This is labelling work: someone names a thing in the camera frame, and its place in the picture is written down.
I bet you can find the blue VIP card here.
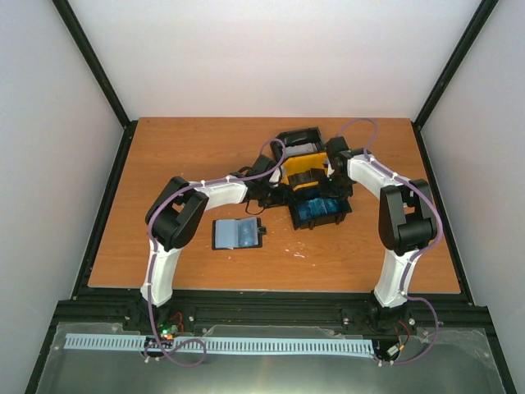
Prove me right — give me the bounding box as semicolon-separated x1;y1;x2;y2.
238;218;257;247

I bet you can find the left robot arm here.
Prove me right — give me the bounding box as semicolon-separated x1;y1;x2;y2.
140;154;284;331

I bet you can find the black frame post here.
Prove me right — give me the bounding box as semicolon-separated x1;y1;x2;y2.
51;0;139;128
413;0;499;132

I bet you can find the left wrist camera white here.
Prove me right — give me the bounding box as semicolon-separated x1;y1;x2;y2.
267;166;285;184

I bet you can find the black bin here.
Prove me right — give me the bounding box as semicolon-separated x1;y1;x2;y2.
288;187;352;230
270;127;325;161

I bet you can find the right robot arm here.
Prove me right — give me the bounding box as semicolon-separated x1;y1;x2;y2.
326;136;443;330

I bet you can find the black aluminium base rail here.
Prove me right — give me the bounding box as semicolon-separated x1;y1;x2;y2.
50;289;495;337

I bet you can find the blue cards stack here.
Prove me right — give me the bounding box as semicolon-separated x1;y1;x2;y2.
297;198;340;221

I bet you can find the black cards stack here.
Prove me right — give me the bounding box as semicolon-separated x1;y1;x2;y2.
288;168;326;188

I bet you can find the green led circuit board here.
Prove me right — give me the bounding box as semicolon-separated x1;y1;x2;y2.
157;321;185;340

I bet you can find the yellow bin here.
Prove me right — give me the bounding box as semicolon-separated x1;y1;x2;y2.
281;152;327;192

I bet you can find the light blue cable duct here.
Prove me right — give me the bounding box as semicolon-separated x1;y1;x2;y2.
63;333;374;358

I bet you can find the black leather card holder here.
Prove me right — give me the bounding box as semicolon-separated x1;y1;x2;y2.
212;217;267;250

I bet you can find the white cards stack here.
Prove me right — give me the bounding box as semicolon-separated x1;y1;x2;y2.
284;143;318;158

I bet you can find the purple cable loop bottom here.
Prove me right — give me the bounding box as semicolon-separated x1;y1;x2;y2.
143;336;208;367

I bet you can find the left black frame post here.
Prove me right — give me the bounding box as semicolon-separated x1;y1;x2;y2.
51;0;139;128

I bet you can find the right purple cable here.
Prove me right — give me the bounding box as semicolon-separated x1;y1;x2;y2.
334;118;445;364

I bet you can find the right black frame post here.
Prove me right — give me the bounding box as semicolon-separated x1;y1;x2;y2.
413;0;499;132

